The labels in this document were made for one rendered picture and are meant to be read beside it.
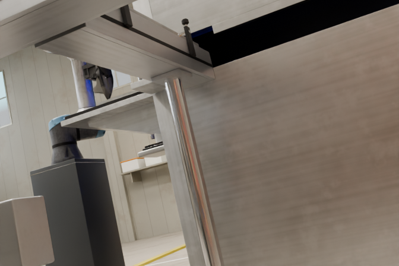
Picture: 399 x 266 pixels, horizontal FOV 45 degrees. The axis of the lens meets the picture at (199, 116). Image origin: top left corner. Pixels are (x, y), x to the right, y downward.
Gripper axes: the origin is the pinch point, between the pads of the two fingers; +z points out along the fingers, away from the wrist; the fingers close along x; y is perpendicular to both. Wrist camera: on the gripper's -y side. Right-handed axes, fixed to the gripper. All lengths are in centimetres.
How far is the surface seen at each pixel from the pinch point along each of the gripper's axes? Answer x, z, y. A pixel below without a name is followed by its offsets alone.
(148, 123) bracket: 2.2, 15.2, -15.0
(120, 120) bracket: 2.2, 11.1, -3.9
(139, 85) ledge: 25.7, 7.8, -26.7
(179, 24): 12.2, -11.6, -38.9
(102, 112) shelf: 10.6, 8.2, -2.3
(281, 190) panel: 12, 49, -59
